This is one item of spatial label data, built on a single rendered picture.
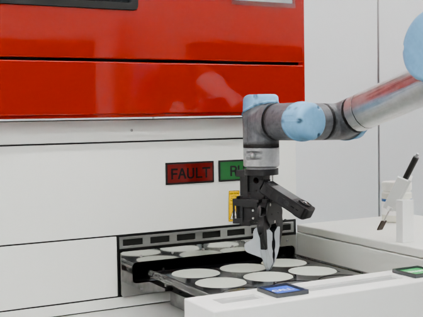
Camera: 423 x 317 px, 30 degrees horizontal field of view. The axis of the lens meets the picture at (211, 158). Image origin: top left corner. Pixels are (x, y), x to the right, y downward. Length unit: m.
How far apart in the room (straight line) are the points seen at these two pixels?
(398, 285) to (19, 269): 0.76
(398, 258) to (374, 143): 2.36
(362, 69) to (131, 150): 2.36
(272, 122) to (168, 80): 0.25
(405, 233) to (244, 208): 0.33
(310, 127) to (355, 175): 2.36
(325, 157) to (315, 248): 1.96
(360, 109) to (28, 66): 0.64
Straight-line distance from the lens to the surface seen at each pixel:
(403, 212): 1.62
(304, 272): 1.65
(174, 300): 1.70
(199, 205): 1.75
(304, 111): 1.51
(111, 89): 1.61
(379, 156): 3.96
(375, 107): 1.54
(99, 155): 1.65
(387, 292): 1.25
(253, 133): 1.61
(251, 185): 1.65
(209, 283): 1.54
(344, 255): 1.74
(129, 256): 1.68
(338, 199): 3.82
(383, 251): 1.64
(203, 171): 1.75
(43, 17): 1.58
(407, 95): 1.49
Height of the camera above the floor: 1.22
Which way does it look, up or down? 3 degrees down
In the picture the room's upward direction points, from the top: 1 degrees counter-clockwise
